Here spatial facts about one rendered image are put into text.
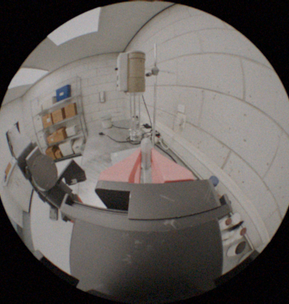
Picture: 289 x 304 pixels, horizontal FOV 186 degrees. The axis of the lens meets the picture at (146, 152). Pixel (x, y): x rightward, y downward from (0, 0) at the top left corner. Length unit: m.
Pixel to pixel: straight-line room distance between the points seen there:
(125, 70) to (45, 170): 0.43
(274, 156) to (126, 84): 0.67
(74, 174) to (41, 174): 0.10
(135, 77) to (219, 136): 0.45
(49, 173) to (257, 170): 0.59
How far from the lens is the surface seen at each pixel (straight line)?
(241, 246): 0.52
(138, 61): 0.48
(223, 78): 0.51
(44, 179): 0.18
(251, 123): 0.44
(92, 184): 0.55
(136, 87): 0.46
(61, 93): 2.41
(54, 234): 0.59
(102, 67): 2.62
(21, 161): 0.26
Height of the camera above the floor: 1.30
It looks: 35 degrees down
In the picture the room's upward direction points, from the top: 1 degrees clockwise
